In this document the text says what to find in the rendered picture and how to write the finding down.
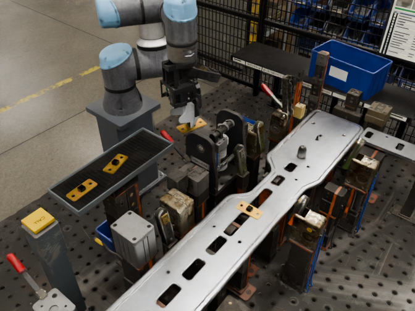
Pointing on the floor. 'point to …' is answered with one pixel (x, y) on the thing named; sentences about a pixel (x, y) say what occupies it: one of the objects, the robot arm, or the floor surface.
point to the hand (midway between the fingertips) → (191, 121)
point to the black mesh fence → (291, 40)
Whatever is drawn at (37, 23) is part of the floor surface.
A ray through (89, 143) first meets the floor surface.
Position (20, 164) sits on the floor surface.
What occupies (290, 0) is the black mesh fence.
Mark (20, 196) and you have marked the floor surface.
